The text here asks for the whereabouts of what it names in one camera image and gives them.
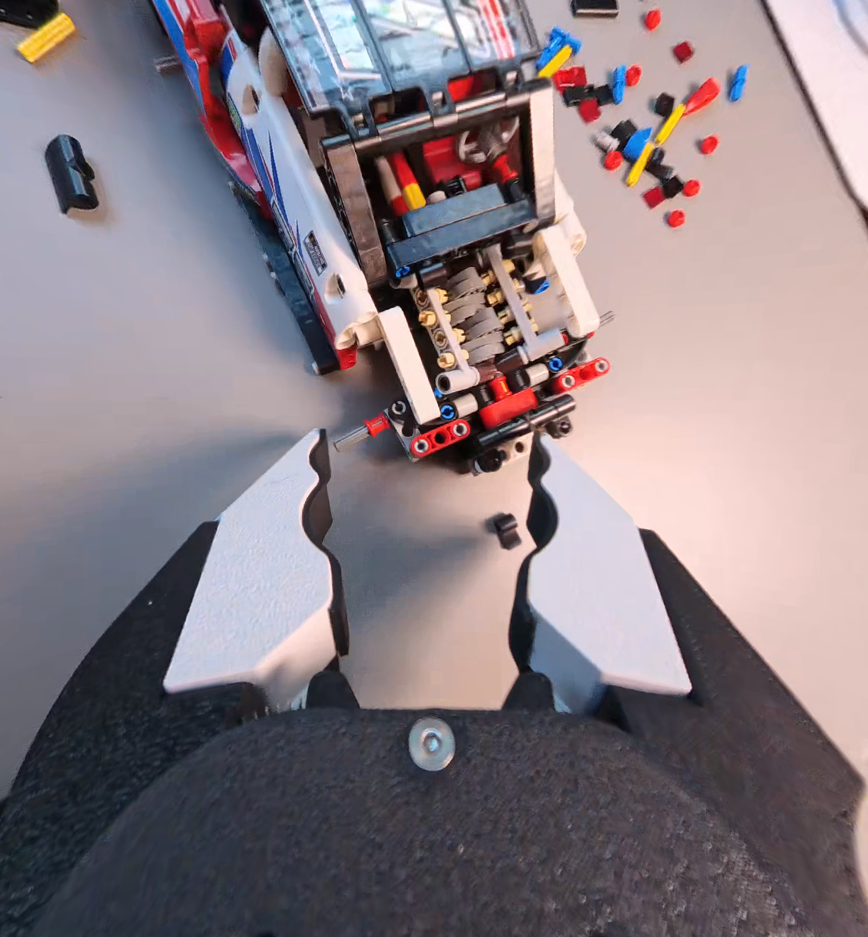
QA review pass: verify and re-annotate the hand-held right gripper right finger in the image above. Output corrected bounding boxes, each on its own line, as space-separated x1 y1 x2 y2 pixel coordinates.
507 435 693 714

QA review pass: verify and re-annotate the yellow lego axle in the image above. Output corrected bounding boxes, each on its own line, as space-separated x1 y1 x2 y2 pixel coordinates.
17 12 76 63

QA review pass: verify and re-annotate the white book stand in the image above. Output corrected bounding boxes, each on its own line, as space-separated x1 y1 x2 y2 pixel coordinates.
764 0 868 221

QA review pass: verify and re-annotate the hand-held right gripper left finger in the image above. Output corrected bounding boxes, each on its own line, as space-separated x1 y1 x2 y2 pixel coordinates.
163 428 351 714

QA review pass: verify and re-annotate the flat black lego piece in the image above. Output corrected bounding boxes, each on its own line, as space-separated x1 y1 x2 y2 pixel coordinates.
0 0 60 29

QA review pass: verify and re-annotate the lego race car model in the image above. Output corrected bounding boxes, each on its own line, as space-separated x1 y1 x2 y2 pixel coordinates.
152 0 614 477

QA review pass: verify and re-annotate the pile of small lego pieces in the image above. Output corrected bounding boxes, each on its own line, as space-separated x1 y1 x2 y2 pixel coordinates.
537 0 750 229

